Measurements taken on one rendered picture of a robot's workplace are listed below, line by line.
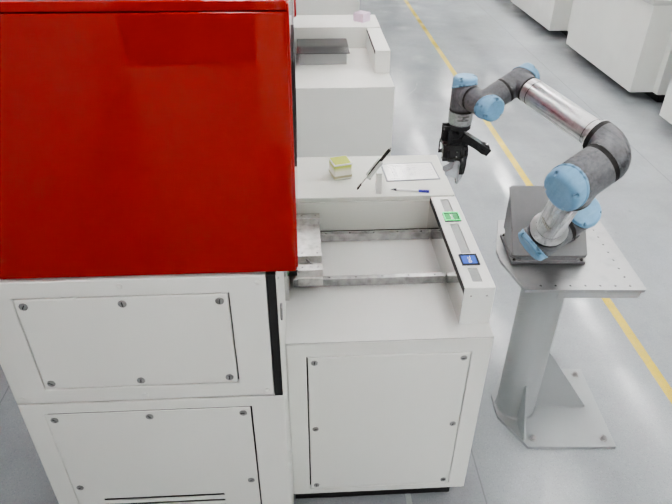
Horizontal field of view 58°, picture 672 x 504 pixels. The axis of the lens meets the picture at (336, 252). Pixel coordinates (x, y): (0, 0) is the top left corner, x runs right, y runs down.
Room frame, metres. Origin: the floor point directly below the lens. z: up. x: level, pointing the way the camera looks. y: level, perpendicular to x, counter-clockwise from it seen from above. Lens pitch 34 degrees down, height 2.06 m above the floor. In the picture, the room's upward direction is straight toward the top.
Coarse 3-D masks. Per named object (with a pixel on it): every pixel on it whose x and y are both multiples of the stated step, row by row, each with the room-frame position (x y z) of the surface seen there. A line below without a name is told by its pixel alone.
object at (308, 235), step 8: (312, 224) 1.90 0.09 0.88; (304, 232) 1.85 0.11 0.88; (312, 232) 1.85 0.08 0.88; (304, 240) 1.80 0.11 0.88; (312, 240) 1.80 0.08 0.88; (320, 240) 1.80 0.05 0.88; (304, 248) 1.75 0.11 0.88; (312, 248) 1.75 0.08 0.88; (320, 248) 1.75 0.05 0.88; (304, 280) 1.57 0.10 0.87; (312, 280) 1.57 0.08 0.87; (320, 280) 1.57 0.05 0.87
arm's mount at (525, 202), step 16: (512, 192) 1.90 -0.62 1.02; (528, 192) 1.90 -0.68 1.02; (544, 192) 1.90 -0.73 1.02; (512, 208) 1.86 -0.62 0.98; (528, 208) 1.86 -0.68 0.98; (512, 224) 1.82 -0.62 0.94; (528, 224) 1.82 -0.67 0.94; (512, 240) 1.78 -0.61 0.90; (576, 240) 1.78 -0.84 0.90; (512, 256) 1.77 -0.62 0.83; (528, 256) 1.75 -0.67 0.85; (560, 256) 1.75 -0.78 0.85; (576, 256) 1.75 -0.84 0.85
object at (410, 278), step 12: (324, 276) 1.63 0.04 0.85; (336, 276) 1.63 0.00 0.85; (348, 276) 1.63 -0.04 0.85; (360, 276) 1.63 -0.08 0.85; (372, 276) 1.63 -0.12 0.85; (384, 276) 1.63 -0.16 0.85; (396, 276) 1.63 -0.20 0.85; (408, 276) 1.63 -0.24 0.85; (420, 276) 1.63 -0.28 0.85; (432, 276) 1.63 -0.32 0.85
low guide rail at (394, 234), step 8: (320, 232) 1.90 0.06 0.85; (328, 232) 1.90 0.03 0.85; (336, 232) 1.90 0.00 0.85; (344, 232) 1.90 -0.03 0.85; (352, 232) 1.90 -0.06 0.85; (360, 232) 1.90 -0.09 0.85; (368, 232) 1.90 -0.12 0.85; (376, 232) 1.90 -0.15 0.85; (384, 232) 1.90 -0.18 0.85; (392, 232) 1.90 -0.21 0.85; (400, 232) 1.90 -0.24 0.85; (408, 232) 1.90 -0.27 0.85; (416, 232) 1.90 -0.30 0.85; (424, 232) 1.90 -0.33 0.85; (328, 240) 1.88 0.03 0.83; (336, 240) 1.88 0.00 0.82; (344, 240) 1.88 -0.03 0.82; (352, 240) 1.89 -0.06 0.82; (360, 240) 1.89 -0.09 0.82; (368, 240) 1.89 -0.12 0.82
